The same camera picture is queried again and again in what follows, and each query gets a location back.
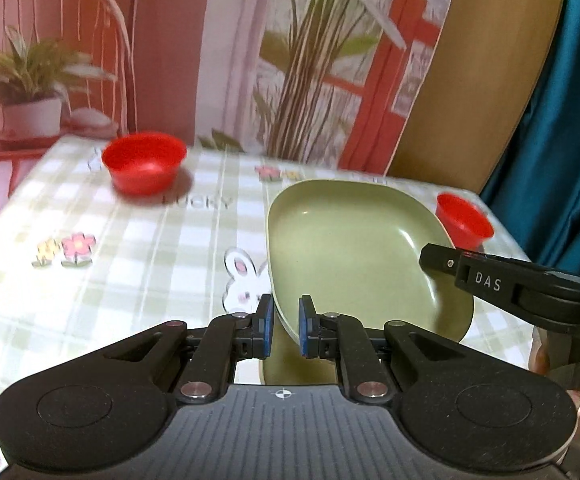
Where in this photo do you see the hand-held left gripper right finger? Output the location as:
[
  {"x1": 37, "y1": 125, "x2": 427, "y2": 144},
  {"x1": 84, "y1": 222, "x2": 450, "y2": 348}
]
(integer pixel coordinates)
[{"x1": 297, "y1": 294, "x2": 452, "y2": 404}]

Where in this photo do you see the wooden board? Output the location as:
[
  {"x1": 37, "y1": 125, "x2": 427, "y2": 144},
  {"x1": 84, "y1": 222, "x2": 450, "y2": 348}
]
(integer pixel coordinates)
[{"x1": 389, "y1": 0, "x2": 572, "y2": 197}]

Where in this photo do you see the green square plate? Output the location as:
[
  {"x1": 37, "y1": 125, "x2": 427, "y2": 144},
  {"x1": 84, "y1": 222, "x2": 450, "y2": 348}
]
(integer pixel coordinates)
[{"x1": 262, "y1": 178, "x2": 475, "y2": 386}]

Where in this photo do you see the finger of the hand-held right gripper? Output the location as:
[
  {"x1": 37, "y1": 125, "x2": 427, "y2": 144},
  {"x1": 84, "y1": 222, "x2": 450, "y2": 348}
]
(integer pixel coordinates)
[
  {"x1": 419, "y1": 242, "x2": 464, "y2": 279},
  {"x1": 454, "y1": 253, "x2": 546, "y2": 313}
]

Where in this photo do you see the printed plant backdrop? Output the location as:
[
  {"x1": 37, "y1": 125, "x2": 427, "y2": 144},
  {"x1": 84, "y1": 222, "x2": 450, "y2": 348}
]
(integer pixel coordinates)
[{"x1": 0, "y1": 0, "x2": 467, "y2": 241}]

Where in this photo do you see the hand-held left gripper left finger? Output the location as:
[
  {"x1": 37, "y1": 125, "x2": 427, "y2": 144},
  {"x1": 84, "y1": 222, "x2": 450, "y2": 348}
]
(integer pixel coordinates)
[{"x1": 102, "y1": 293, "x2": 275, "y2": 406}]

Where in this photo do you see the small red bowl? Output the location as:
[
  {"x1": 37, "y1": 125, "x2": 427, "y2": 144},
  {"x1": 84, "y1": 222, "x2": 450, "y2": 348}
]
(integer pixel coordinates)
[{"x1": 435, "y1": 192, "x2": 495, "y2": 251}]

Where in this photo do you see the large red bowl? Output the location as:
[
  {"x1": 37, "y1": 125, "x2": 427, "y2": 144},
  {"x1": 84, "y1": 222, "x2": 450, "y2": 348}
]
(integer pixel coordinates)
[{"x1": 101, "y1": 131, "x2": 189, "y2": 196}]

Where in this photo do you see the checked floral tablecloth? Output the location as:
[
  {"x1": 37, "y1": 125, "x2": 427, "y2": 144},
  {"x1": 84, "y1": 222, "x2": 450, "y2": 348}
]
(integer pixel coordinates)
[{"x1": 0, "y1": 134, "x2": 548, "y2": 480}]

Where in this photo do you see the teal curtain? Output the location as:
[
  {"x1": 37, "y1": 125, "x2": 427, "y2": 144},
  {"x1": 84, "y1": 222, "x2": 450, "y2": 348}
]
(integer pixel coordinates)
[{"x1": 479, "y1": 0, "x2": 580, "y2": 283}]

